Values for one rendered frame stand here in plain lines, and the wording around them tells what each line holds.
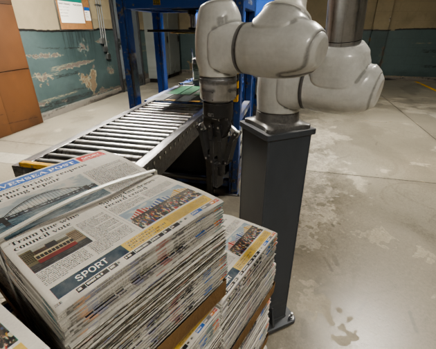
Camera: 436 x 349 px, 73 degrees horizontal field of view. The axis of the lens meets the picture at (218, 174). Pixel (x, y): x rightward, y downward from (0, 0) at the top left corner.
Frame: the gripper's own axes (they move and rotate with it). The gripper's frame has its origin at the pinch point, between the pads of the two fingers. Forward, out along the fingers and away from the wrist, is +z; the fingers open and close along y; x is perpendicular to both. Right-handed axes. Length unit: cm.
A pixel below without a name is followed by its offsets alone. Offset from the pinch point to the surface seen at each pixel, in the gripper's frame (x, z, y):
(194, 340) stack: -35.1, 13.3, 18.3
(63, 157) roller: 4, 17, -87
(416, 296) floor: 97, 96, 67
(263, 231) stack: -0.2, 13.2, 14.8
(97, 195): -35.4, -9.7, -2.1
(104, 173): -29.3, -10.0, -8.0
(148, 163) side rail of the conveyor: 21, 17, -50
